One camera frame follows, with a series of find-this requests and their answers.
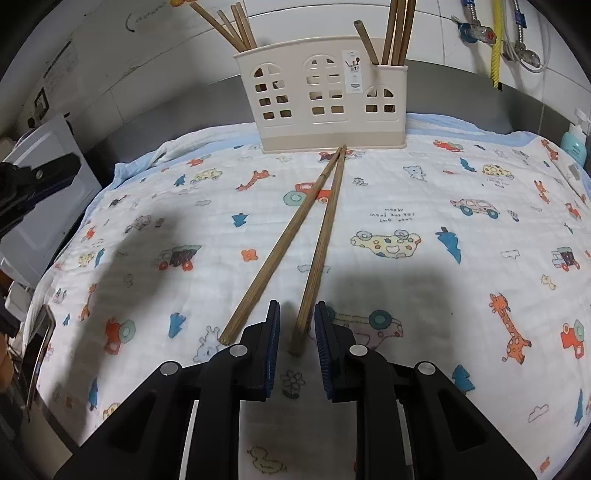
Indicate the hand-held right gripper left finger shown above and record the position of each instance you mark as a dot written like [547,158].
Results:
[274,341]

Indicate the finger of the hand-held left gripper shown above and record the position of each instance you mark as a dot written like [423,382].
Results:
[41,174]
[14,212]

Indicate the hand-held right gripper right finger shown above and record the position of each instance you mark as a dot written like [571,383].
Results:
[322,346]

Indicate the brown wooden chopstick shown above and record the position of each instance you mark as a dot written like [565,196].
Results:
[212,23]
[286,235]
[364,39]
[323,240]
[398,32]
[228,27]
[390,32]
[240,25]
[247,23]
[407,27]

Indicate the beige plastic utensil holder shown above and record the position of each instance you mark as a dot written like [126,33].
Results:
[295,124]

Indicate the white appliance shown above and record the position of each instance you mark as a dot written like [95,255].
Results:
[69,203]

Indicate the printed cartoon blanket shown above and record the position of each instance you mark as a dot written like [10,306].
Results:
[415,286]

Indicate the teal soap pump bottle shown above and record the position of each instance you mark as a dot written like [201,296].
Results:
[573,143]

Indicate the metal pipe fitting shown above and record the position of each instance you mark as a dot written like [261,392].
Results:
[528,56]

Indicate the black wall socket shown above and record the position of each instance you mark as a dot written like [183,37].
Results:
[41,99]

